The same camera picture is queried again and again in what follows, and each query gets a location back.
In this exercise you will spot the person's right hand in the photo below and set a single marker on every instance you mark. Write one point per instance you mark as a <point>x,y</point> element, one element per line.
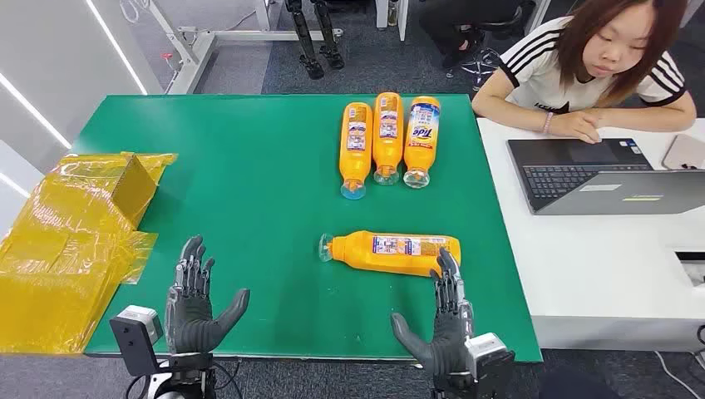
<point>575,125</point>

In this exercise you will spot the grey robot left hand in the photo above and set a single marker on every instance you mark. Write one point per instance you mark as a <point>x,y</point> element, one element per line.
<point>190,325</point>

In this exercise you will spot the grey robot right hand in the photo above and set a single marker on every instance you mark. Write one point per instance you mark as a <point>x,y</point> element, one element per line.
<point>449,341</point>

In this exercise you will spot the orange detergent bottle clear cap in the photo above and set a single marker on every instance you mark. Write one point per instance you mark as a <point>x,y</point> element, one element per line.
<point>387,148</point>
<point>358,253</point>

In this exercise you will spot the person's left forearm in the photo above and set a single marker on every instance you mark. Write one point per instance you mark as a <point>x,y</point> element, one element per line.
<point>650,115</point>

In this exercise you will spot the person's right forearm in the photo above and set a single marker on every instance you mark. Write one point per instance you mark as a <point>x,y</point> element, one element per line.
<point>506,113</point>

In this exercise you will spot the orange detergent bottle Tide label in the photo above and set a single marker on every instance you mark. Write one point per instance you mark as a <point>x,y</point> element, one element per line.
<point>420,160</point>

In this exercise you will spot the orange detergent bottle bluish cap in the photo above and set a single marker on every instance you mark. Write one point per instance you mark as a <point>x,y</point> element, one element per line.
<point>355,165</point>

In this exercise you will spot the dark grey laptop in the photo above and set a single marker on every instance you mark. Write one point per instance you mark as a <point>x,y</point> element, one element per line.
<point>584,176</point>

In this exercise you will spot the person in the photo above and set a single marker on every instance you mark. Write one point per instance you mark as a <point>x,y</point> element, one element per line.
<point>556,77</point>

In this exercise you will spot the pink phone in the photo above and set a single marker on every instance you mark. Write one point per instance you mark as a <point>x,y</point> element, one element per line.
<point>685,152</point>

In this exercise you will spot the black office chair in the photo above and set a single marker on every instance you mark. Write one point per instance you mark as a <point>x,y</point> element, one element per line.
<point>495,25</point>

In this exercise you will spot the yellow taped flat cardboard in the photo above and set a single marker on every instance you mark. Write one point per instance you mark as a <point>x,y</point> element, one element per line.
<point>55,264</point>

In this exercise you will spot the yellow taped cardboard box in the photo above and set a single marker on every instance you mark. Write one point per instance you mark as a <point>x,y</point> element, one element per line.
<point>135,187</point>

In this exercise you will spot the white table leg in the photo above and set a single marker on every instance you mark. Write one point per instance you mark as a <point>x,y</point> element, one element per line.
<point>381,16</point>

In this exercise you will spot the black robot leg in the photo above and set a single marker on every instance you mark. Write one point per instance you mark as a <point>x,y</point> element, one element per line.
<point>305,38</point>
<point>329,38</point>

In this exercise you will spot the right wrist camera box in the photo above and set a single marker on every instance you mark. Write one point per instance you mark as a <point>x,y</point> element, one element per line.
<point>490,361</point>

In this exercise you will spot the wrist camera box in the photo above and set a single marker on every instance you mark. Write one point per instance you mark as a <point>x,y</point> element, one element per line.
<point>490,361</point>
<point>135,336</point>

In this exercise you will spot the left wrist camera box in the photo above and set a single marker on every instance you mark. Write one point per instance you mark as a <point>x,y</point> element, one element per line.
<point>135,336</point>

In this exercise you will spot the white metal frame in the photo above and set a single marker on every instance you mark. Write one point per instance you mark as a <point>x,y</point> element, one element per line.
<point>193,60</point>

